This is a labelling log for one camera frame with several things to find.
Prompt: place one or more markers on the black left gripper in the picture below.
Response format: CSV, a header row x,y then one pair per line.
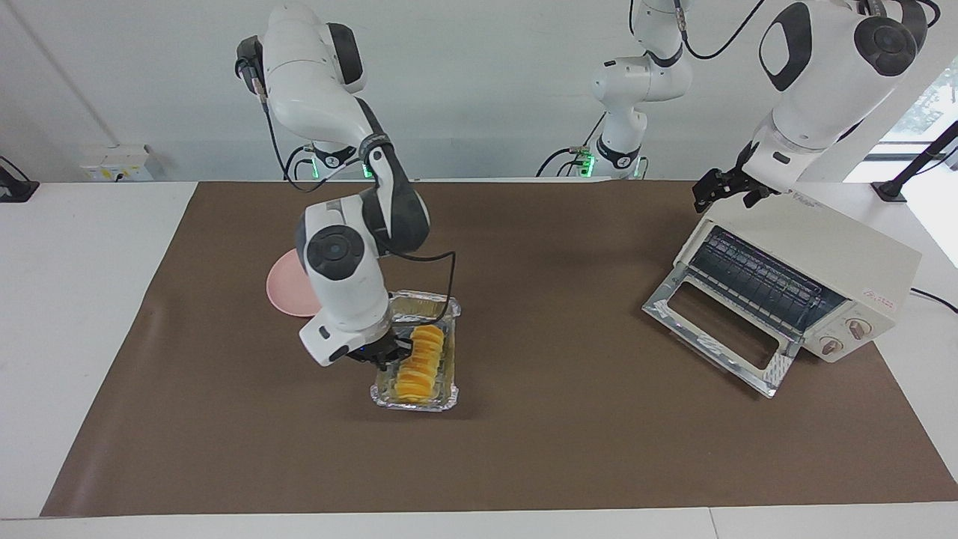
x,y
745,180

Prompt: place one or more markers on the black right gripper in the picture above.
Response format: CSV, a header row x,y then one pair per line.
x,y
374,352

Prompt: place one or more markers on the golden sliced bread loaf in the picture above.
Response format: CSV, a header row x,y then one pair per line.
x,y
420,370

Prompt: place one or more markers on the aluminium foil baking tray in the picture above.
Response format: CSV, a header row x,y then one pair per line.
x,y
419,303

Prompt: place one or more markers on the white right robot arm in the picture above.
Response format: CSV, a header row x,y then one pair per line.
x,y
340,284

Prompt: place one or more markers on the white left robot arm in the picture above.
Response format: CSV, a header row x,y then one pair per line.
x,y
816,97

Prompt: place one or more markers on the cream toaster oven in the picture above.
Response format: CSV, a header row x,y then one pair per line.
x,y
831,243

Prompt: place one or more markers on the beige oven knob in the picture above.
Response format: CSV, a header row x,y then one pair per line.
x,y
831,346
858,329

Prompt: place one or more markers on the pink round plate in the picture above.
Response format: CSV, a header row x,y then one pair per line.
x,y
288,288

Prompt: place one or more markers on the brown table mat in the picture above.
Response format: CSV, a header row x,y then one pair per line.
x,y
561,449

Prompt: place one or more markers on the bright window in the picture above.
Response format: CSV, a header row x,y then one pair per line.
x,y
932,105

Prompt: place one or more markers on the black camera stand with pole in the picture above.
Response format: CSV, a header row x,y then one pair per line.
x,y
917,161

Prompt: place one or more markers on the white wall power outlet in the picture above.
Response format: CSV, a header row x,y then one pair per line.
x,y
112,161

